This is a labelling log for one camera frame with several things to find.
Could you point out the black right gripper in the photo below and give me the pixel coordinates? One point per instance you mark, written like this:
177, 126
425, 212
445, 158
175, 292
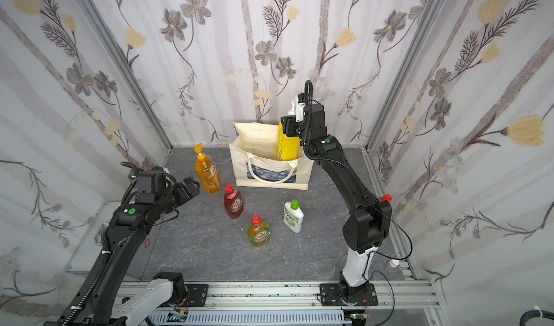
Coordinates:
290, 125

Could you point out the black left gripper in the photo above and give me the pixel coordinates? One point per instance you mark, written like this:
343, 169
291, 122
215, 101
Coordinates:
181, 191

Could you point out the yellow pump dish soap bottle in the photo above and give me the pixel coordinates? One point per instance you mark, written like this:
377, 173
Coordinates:
289, 138

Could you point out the cream canvas starry-night shopping bag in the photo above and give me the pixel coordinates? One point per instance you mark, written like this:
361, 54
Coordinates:
255, 163

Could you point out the green red-capped dish soap bottle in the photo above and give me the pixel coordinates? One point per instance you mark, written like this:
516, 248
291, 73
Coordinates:
259, 231

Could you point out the white green-capped soap bottle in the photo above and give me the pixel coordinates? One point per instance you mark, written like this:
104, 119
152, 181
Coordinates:
293, 216

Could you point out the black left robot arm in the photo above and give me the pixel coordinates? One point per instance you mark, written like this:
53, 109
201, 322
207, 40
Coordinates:
121, 239

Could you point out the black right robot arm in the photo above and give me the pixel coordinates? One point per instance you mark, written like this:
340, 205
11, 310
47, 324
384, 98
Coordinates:
369, 216

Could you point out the orange dish soap bottle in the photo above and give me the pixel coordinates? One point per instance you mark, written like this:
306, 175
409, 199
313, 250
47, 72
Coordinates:
207, 171

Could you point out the red dish soap bottle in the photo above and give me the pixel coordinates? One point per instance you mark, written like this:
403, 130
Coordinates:
233, 203

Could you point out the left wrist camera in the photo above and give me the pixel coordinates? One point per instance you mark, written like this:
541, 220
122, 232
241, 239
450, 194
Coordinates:
152, 181

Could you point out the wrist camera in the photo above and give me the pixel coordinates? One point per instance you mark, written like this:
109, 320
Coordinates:
297, 107
152, 181

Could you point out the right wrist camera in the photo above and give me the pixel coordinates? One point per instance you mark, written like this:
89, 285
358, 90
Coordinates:
297, 107

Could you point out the yellow-green red-capped bottle at wall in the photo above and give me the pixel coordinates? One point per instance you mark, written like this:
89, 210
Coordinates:
387, 198

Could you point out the grey metal box with handle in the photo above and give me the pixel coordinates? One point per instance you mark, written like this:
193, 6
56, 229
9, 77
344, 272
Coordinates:
86, 254

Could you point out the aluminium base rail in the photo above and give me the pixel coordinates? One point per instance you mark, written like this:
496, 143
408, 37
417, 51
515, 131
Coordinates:
163, 302

